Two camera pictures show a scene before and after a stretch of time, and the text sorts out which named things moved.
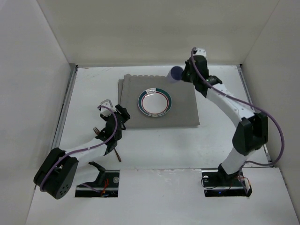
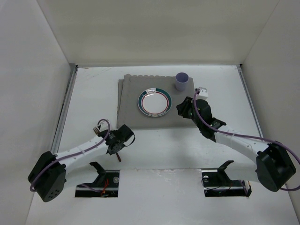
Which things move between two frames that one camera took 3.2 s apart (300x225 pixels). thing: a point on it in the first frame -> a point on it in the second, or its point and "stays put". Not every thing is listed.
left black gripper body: [103, 134] -> [116, 147]
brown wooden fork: [97, 131] stays put
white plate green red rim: [154, 102] stays put
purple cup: [175, 75] -> [181, 79]
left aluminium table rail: [64, 109] stays put
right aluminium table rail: [244, 82] stays put
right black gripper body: [186, 73] -> [184, 108]
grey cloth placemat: [183, 110] stays put
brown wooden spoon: [117, 155] stays put
